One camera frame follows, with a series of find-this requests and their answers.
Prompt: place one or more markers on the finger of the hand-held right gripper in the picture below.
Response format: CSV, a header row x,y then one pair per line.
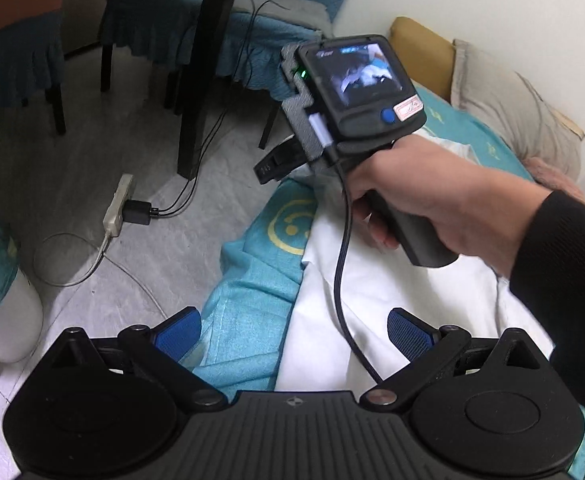
x,y
272,167

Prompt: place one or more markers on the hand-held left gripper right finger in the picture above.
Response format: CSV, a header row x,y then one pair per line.
x,y
410,335

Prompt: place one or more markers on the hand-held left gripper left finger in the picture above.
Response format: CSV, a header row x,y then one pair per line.
x,y
177,332

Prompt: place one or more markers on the white t-shirt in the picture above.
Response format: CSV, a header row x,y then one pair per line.
x,y
422,310

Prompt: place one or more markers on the person's right forearm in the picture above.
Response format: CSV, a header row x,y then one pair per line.
x,y
572,285

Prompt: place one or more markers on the person's right hand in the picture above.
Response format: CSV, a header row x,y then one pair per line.
x,y
432,185

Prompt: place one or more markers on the mustard yellow cushion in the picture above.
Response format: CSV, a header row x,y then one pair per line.
x,y
417,45

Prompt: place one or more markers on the teal smiley bed sheet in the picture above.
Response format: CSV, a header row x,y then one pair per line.
x,y
257,285

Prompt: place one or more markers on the blue covered chair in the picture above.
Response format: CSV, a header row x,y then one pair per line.
x,y
267,60
142,25

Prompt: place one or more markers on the grey cloth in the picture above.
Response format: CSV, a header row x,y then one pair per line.
x,y
297,12

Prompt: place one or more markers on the white table with dark legs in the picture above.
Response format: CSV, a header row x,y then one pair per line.
x,y
207,85

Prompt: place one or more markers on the black charger plug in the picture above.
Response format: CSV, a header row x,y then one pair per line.
x,y
140,212

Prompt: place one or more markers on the white power strip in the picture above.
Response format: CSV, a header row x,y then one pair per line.
x,y
118,205

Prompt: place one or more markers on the grey pillow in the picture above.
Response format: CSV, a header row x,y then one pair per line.
x,y
512,105

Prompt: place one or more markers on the white bin with teal bag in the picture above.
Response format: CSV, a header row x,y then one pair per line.
x,y
7,320

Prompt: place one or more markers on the pink fluffy blanket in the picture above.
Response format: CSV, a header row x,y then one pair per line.
x,y
552,175

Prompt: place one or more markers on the dark blue skirted chair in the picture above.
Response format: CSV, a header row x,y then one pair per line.
x,y
12,60

